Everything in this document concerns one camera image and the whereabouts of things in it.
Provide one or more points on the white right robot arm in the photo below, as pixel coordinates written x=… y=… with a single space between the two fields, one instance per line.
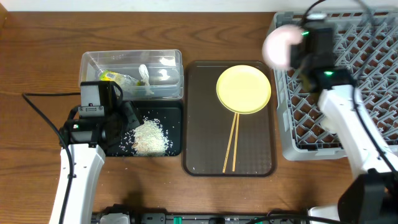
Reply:
x=372 y=197

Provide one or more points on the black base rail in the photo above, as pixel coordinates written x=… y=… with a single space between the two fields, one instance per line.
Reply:
x=161 y=215

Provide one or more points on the grey plastic dishwasher rack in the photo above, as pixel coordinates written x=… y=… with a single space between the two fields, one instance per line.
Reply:
x=370 y=53

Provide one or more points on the yellow green drink bottle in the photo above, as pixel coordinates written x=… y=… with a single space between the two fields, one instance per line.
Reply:
x=124 y=81

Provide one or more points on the wooden chopstick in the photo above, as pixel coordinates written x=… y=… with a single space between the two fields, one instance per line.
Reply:
x=229 y=143
x=236 y=142

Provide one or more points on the white wrapper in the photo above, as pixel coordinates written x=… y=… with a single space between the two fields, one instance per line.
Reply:
x=144 y=73

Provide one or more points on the yellow plate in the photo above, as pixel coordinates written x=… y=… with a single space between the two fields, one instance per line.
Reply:
x=243 y=89

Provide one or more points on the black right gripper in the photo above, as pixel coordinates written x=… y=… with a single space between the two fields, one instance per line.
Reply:
x=296 y=58

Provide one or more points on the dark brown serving tray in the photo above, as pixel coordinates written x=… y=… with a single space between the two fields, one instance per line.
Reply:
x=208 y=124

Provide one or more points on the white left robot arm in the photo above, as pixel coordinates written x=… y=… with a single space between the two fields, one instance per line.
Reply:
x=88 y=139

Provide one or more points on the pile of rice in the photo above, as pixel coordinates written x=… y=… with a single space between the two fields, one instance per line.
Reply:
x=149 y=139

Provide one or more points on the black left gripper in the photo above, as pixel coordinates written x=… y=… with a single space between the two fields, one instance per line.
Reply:
x=130 y=113

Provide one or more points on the black waste tray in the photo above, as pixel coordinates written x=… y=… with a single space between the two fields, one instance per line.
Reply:
x=170 y=114

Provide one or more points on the pink rice bowl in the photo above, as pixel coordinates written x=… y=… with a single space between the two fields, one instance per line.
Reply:
x=276 y=49

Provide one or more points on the clear plastic waste bin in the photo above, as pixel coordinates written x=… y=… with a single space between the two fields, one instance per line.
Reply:
x=165 y=68

